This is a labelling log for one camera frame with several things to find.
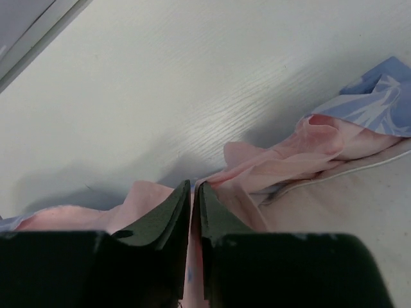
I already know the white pillow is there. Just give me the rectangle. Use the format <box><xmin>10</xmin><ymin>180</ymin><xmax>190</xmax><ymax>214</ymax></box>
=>
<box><xmin>252</xmin><ymin>139</ymin><xmax>410</xmax><ymax>307</ymax></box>

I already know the Frozen Elsa print pillowcase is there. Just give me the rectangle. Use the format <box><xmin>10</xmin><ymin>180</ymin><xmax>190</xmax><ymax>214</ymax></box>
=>
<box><xmin>1</xmin><ymin>57</ymin><xmax>410</xmax><ymax>307</ymax></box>

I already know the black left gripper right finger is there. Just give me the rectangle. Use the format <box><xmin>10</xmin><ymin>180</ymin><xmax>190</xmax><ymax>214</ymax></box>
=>
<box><xmin>195</xmin><ymin>183</ymin><xmax>393</xmax><ymax>307</ymax></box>

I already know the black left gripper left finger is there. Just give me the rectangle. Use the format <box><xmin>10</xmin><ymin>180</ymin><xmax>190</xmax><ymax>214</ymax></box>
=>
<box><xmin>1</xmin><ymin>180</ymin><xmax>191</xmax><ymax>307</ymax></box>

